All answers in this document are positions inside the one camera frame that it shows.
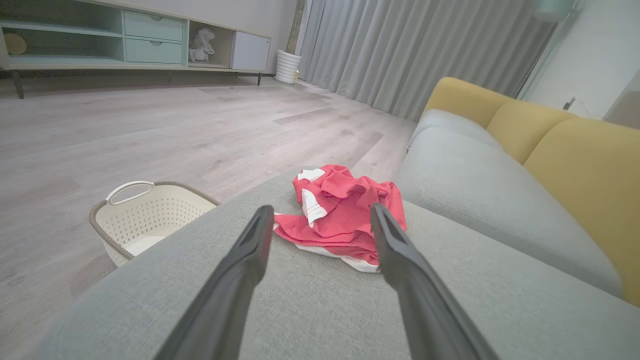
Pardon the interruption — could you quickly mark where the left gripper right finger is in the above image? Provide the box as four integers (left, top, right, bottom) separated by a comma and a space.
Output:
370, 202, 501, 360

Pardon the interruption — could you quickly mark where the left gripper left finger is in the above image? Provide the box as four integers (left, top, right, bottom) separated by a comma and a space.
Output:
152, 205, 275, 360

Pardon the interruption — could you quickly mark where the red and white jersey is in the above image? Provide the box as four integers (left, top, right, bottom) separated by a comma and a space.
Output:
272, 164, 408, 273

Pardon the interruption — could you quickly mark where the grey and yellow sofa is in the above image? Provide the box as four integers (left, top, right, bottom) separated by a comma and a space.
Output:
35, 167, 640, 360

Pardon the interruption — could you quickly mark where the cream perforated laundry basket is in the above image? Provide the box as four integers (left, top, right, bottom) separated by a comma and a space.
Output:
89, 180, 221, 268

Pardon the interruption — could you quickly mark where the grey sofa seat cushion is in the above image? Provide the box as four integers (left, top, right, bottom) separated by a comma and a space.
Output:
397, 127, 623, 298
407, 109, 503, 151

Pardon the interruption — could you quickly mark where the yellow sofa back cushion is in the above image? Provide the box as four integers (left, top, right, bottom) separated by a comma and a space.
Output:
424, 76, 516, 128
524, 117, 640, 307
486, 100, 581, 166

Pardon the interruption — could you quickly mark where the white ribbed plant pot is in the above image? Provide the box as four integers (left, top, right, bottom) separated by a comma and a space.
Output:
274, 49, 302, 85

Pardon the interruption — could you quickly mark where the white plush toy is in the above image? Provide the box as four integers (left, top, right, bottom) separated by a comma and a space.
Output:
189, 27, 217, 63

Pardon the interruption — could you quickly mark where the grey pleated curtain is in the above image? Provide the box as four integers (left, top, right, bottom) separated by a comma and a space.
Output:
297, 0, 558, 123

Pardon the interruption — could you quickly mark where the pale green TV cabinet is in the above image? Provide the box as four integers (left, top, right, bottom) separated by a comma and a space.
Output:
0, 0, 273, 100

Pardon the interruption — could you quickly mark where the plant trunk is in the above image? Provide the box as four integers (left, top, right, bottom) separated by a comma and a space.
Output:
285, 0, 306, 56

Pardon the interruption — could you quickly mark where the round yellowish ornament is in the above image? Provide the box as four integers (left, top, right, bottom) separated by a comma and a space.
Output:
4, 32, 28, 56

